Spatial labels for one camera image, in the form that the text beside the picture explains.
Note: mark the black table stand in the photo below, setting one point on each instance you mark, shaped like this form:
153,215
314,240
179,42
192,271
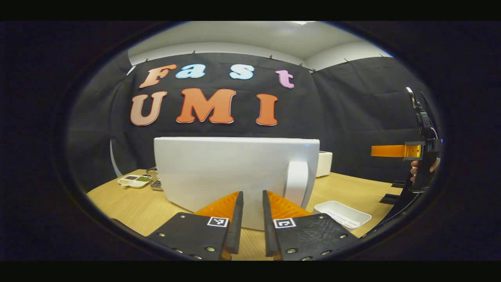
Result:
391,197

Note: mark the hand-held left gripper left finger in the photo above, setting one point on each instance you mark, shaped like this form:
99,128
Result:
235,227

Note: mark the white divided seasoning plate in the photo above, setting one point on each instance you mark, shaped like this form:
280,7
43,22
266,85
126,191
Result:
134,181

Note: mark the black backdrop cloth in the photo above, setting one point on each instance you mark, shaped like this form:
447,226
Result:
352,105

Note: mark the white microwave oven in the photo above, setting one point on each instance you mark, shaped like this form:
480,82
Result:
219,172

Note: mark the white toaster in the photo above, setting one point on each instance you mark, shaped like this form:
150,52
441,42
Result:
325,164

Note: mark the small metal mesh holder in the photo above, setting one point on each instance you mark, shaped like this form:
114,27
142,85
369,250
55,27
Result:
155,179

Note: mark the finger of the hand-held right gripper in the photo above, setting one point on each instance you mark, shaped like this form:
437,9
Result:
391,151

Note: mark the white rectangular tray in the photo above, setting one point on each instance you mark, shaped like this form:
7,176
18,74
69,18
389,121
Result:
344,214

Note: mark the long ceiling light panel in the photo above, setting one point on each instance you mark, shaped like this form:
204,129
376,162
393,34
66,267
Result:
303,22

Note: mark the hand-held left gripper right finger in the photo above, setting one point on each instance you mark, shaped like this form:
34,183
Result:
269,227

